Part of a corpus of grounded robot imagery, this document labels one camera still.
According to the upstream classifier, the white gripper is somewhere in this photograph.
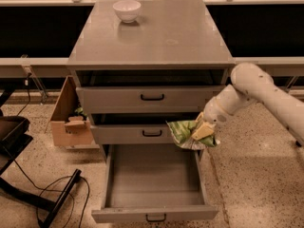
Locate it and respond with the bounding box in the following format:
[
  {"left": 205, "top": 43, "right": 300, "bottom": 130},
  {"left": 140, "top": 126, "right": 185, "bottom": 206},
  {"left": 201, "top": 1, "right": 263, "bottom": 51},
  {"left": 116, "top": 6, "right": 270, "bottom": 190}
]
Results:
[{"left": 192, "top": 97, "right": 232, "bottom": 141}]

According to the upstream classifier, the green jalapeno chip bag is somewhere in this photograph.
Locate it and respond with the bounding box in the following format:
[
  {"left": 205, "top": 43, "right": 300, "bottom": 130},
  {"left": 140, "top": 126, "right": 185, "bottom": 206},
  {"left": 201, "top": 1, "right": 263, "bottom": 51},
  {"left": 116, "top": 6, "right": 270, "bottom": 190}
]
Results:
[{"left": 167, "top": 120, "right": 220, "bottom": 150}]

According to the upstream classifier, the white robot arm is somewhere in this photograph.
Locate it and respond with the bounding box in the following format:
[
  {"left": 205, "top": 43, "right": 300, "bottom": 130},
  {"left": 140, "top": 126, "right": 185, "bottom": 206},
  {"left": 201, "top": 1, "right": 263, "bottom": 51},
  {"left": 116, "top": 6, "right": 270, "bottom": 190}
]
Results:
[{"left": 192, "top": 63, "right": 304, "bottom": 145}]

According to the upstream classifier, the grey bottom drawer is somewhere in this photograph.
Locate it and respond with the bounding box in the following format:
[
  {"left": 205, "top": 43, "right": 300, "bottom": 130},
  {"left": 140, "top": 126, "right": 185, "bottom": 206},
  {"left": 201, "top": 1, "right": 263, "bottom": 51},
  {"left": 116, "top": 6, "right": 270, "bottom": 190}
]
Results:
[{"left": 91, "top": 143, "right": 219, "bottom": 223}]

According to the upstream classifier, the grey drawer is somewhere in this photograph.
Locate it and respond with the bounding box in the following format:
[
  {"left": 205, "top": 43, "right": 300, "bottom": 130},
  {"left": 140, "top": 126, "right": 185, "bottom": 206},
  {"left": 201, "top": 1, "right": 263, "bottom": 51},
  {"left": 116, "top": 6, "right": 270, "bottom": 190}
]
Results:
[
  {"left": 91, "top": 143, "right": 219, "bottom": 223},
  {"left": 76, "top": 69, "right": 224, "bottom": 113},
  {"left": 91, "top": 112, "right": 198, "bottom": 144}
]

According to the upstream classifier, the grey drawer cabinet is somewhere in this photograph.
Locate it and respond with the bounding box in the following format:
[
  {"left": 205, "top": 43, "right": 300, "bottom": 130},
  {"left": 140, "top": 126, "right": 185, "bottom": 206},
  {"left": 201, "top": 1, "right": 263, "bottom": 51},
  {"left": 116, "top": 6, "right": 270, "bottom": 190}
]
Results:
[{"left": 66, "top": 0, "right": 237, "bottom": 163}]

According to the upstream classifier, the grey middle drawer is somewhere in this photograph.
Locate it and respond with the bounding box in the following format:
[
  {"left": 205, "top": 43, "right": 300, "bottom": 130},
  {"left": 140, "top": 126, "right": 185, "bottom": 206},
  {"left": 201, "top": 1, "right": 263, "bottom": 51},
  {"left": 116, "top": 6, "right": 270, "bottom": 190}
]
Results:
[{"left": 91, "top": 112, "right": 198, "bottom": 144}]

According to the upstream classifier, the grey top drawer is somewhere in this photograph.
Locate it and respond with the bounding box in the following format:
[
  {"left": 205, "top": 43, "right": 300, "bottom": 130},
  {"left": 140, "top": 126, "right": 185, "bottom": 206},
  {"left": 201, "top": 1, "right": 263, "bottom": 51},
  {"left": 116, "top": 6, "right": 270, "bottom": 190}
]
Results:
[{"left": 76, "top": 69, "right": 224, "bottom": 113}]

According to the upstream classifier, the cardboard box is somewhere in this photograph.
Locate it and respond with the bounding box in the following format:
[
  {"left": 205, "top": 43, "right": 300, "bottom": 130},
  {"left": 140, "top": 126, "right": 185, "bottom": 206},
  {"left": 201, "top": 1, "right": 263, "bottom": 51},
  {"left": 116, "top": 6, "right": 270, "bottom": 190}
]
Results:
[{"left": 50, "top": 76, "right": 94, "bottom": 148}]

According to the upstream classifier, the white ceramic bowl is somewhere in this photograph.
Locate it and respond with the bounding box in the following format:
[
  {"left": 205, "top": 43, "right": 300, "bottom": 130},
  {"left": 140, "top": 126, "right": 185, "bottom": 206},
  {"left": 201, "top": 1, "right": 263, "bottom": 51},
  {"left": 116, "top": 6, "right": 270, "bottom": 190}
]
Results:
[{"left": 113, "top": 0, "right": 142, "bottom": 23}]

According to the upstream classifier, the black cable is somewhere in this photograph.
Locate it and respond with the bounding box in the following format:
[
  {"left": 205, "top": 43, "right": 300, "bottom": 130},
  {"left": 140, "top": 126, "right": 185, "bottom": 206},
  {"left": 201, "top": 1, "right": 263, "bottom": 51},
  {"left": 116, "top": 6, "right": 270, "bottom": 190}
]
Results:
[{"left": 13, "top": 159, "right": 91, "bottom": 228}]

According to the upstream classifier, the black stand frame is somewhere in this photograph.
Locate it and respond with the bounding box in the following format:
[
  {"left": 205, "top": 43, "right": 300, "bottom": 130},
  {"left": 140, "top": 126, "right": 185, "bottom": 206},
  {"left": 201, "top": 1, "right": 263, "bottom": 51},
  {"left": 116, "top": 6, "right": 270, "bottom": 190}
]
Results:
[{"left": 0, "top": 92, "right": 86, "bottom": 228}]

